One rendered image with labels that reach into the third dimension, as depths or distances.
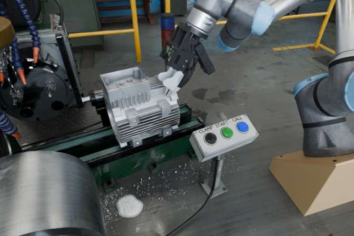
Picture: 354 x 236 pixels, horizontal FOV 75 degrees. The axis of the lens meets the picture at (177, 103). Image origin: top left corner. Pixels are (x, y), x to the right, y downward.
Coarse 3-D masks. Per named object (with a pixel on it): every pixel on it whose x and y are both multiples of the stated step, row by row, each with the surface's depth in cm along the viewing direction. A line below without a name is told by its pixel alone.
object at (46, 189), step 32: (0, 160) 40; (32, 160) 41; (64, 160) 44; (0, 192) 35; (32, 192) 36; (64, 192) 38; (96, 192) 47; (0, 224) 31; (32, 224) 32; (64, 224) 34; (96, 224) 39
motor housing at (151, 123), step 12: (156, 84) 71; (156, 96) 70; (108, 108) 79; (144, 108) 68; (156, 108) 68; (120, 120) 66; (144, 120) 67; (156, 120) 70; (168, 120) 71; (120, 132) 66; (132, 132) 67; (144, 132) 70; (156, 132) 73
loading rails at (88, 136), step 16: (192, 128) 82; (48, 144) 75; (64, 144) 76; (80, 144) 77; (96, 144) 80; (112, 144) 83; (128, 144) 76; (144, 144) 76; (160, 144) 79; (176, 144) 83; (96, 160) 70; (112, 160) 73; (128, 160) 76; (144, 160) 80; (160, 160) 84; (96, 176) 74; (112, 176) 77
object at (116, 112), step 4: (172, 96) 70; (176, 96) 70; (172, 100) 70; (116, 108) 64; (112, 112) 64; (116, 112) 64; (120, 112) 64; (116, 116) 64; (172, 128) 77; (176, 128) 78; (120, 144) 71; (124, 144) 71
